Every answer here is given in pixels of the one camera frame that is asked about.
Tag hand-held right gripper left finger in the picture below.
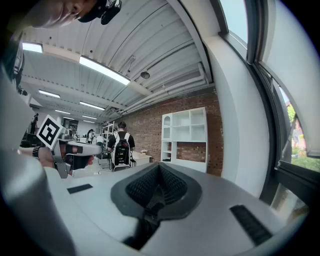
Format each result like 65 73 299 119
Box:
44 162 161 256

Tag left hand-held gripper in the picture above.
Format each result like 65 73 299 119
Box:
36 114 104 180

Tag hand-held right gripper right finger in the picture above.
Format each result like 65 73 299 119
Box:
142 161 309 256

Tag person's left forearm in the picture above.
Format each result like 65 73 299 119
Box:
18 147 35 158

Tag person's left hand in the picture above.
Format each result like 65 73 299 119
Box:
39 147 95 177

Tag white metal shelf rack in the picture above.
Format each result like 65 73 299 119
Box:
100 121 119 149

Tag white and black backpack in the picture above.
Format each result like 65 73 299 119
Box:
112 131 132 167

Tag small white cabinet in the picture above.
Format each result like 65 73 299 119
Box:
131 149 153 167

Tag white desk with shelf hutch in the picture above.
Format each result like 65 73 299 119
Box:
161 107 209 174

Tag ceiling light panels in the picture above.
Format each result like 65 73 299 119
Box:
21 41 131 125

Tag white ceiling pipes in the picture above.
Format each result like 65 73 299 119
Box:
122 74 216 115

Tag person's face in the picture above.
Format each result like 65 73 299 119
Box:
24 0 99 29

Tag black window frame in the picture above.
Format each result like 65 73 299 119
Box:
216 0 320 209

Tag black head-mounted camera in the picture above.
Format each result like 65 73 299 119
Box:
77 0 123 26

